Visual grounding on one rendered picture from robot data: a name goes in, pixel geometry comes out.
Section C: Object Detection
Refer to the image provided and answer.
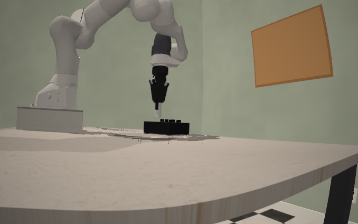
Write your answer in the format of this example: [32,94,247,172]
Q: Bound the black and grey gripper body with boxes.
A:
[152,66,168,86]

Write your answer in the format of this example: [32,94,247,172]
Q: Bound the black lighting desk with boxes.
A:
[144,119,190,135]

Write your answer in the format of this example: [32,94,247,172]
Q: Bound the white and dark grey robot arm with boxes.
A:
[30,0,188,110]

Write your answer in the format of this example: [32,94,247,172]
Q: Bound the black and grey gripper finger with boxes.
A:
[160,79,169,117]
[149,77,162,117]

